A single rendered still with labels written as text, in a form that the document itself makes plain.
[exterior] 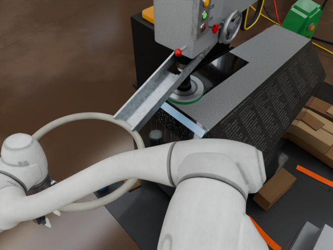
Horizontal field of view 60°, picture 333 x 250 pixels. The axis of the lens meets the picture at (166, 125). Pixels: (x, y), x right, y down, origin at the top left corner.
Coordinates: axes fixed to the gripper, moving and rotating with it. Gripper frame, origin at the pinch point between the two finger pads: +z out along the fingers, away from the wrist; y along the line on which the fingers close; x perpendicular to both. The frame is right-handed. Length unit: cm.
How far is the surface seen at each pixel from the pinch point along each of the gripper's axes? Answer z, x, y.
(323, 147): 58, -114, 153
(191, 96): -8, -23, 81
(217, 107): -6, -38, 81
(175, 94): -7, -16, 79
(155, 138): 22, -10, 70
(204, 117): -5, -34, 72
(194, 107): -5, -27, 77
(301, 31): 28, -73, 273
